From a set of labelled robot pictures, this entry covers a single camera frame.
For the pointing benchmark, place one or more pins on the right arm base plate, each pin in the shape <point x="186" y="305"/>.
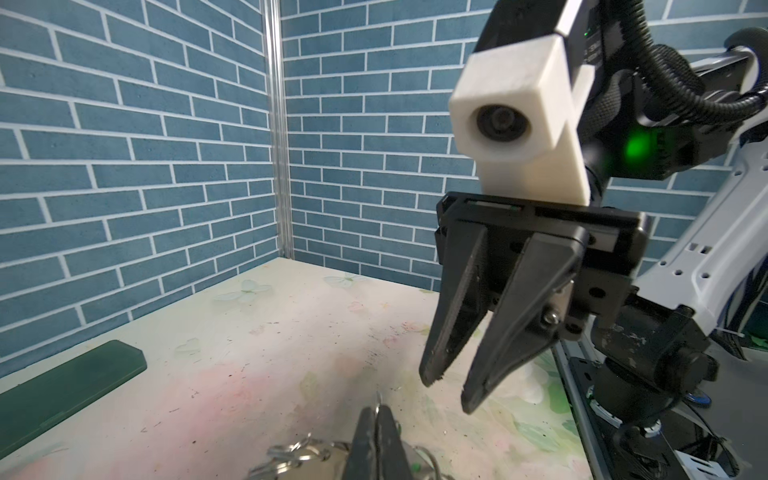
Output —
<point x="631" y="431"/>

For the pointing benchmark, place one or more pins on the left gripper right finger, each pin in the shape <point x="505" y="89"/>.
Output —
<point x="391" y="459"/>

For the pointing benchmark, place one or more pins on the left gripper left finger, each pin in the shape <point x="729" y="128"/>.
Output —
<point x="362" y="460"/>

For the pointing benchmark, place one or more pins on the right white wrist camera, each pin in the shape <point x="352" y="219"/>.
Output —
<point x="514" y="112"/>

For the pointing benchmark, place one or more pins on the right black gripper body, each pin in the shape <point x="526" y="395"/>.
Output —
<point x="614" y="241"/>

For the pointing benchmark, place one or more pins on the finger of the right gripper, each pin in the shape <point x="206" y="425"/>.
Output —
<point x="464" y="297"/>
<point x="523" y="323"/>

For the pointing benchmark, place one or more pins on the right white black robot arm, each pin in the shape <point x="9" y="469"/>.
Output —
<point x="671" y="204"/>

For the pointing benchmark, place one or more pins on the dark green sponge block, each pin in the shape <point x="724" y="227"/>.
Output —
<point x="32" y="408"/>

